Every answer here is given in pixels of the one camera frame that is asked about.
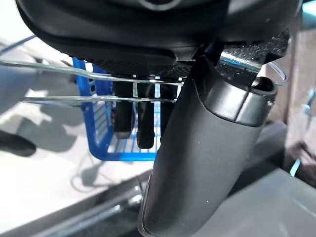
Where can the grey right robot leg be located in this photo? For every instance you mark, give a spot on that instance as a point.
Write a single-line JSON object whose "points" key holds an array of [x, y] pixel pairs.
{"points": [[17, 145]]}

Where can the blue plastic shopping basket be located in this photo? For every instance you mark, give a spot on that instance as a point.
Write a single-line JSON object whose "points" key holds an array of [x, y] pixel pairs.
{"points": [[98, 138]]}

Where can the brown cover sheet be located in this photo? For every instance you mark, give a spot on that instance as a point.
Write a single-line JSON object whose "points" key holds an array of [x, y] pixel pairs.
{"points": [[301, 74]]}

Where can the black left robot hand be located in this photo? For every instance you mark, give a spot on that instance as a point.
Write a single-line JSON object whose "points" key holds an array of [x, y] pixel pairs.
{"points": [[205, 153]]}

